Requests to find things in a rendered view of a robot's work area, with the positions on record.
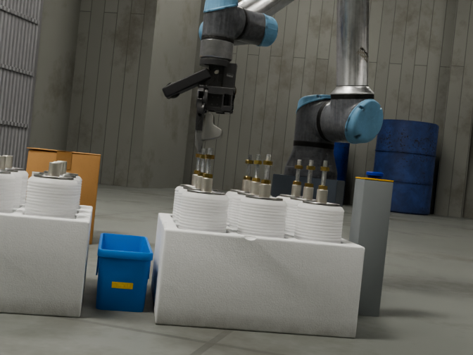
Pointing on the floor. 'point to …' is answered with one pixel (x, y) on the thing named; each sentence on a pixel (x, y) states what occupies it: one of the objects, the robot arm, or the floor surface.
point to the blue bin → (122, 272)
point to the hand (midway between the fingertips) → (197, 146)
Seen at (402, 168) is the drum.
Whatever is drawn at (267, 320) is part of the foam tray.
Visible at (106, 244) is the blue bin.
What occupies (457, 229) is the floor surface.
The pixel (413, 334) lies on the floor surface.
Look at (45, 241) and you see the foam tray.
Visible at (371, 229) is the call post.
